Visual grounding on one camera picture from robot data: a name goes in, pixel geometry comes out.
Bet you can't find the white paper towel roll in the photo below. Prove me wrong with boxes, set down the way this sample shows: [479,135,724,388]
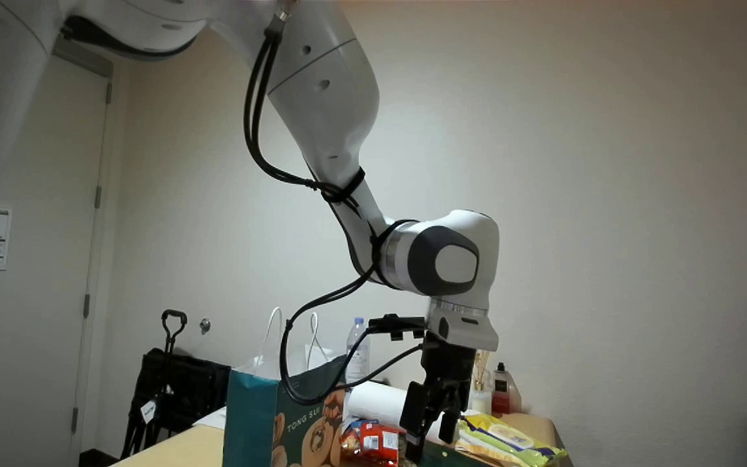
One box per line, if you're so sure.
[341,379,446,436]

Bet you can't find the yellow green snack packets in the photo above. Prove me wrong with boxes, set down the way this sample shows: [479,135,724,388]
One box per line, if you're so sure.
[455,413,569,467]

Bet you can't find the green paper gift bag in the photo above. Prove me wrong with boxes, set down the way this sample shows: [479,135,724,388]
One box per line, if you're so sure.
[223,306,356,467]

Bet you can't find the small dark brown bottle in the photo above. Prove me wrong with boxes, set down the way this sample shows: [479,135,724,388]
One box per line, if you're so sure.
[489,361,524,417]

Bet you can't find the white door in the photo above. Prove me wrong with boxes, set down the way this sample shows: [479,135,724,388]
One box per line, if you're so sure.
[0,42,117,467]

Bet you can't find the green snack packet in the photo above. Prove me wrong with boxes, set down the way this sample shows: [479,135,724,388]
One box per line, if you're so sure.
[410,436,501,467]

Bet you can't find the red snack packet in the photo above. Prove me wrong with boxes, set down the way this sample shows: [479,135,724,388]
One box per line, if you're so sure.
[336,417,411,467]

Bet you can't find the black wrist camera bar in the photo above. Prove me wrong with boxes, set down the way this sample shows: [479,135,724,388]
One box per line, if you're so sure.
[366,312,432,341]

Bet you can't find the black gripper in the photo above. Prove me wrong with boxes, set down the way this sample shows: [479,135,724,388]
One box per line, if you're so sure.
[396,340,477,458]

